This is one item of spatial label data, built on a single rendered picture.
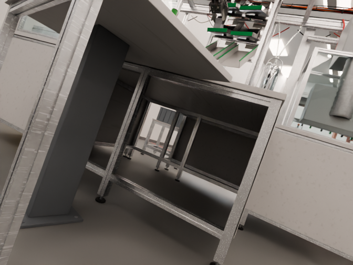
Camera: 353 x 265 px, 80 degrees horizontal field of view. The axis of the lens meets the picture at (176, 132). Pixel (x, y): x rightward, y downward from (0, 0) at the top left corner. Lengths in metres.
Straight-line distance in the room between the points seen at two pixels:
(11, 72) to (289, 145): 2.20
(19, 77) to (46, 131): 1.51
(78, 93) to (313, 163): 1.56
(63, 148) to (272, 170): 1.40
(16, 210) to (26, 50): 1.61
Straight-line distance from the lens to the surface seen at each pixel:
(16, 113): 1.98
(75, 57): 0.55
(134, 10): 0.74
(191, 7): 3.04
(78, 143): 0.99
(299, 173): 1.78
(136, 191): 1.20
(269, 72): 2.17
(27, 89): 1.94
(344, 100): 2.01
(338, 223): 1.87
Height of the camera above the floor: 0.53
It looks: level
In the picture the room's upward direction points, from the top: 20 degrees clockwise
